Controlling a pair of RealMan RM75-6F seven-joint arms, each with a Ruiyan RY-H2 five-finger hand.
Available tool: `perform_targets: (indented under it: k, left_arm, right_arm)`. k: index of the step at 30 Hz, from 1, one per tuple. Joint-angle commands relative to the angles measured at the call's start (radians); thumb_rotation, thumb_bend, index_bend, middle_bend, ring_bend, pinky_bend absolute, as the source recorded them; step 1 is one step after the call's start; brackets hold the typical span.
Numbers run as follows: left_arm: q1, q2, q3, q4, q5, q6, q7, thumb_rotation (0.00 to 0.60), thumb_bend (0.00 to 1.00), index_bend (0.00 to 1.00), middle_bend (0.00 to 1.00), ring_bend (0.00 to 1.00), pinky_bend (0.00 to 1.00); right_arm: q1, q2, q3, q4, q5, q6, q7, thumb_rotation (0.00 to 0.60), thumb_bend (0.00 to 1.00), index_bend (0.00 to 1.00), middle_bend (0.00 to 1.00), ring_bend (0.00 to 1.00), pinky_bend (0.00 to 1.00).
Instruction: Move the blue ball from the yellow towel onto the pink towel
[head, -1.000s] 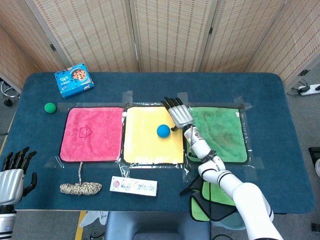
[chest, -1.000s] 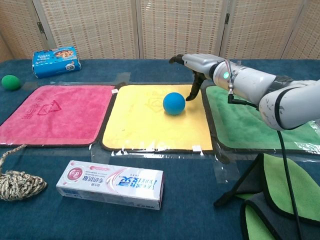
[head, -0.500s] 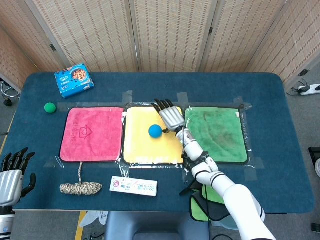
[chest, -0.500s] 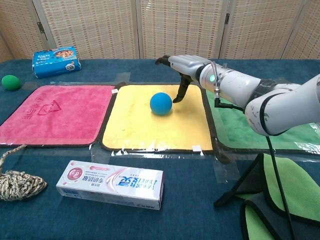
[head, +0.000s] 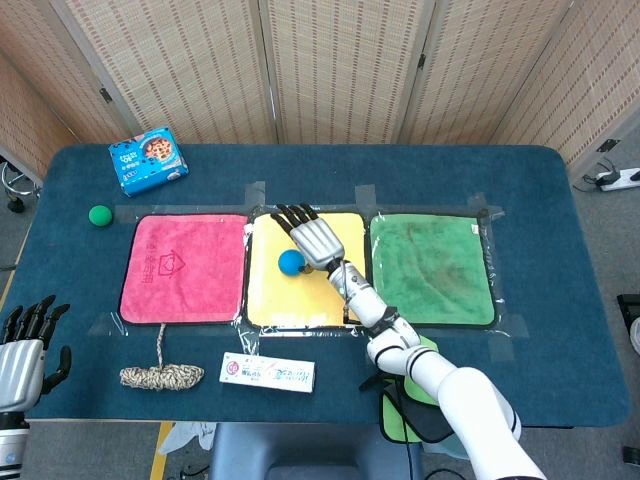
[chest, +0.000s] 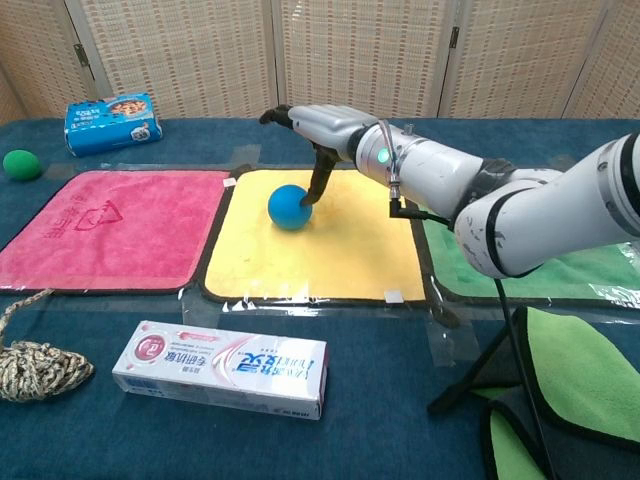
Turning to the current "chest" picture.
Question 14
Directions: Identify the green grey folded cloth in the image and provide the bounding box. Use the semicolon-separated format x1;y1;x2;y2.
427;305;640;480

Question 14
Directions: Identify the pink cloth mat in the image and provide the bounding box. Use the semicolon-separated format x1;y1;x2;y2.
0;169;232;296

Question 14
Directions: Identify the beige woven folding screen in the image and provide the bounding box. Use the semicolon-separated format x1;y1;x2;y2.
0;0;640;126

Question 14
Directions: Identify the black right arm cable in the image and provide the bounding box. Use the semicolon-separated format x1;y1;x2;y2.
377;118;557;480

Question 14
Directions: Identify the green ball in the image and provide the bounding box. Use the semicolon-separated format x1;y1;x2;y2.
2;149;42;181

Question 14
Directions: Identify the blue cookie box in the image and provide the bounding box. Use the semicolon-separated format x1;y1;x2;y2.
63;91;164;158

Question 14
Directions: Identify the white pink toothpaste box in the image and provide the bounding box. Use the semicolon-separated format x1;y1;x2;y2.
111;320;330;422

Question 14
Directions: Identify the yellow cloth mat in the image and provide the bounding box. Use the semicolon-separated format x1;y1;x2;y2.
202;168;429;305

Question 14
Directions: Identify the blue ball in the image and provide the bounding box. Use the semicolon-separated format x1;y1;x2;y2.
267;184;314;232

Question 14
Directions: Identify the dark blue table cover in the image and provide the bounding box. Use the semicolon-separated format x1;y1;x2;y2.
0;117;640;480

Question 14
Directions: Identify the green cloth mat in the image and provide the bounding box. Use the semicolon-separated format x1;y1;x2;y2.
418;199;640;309

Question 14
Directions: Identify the beige braided rope bundle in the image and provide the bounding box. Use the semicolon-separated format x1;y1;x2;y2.
0;288;95;403

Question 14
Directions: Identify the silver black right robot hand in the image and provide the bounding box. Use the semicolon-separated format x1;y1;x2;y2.
258;103;379;207

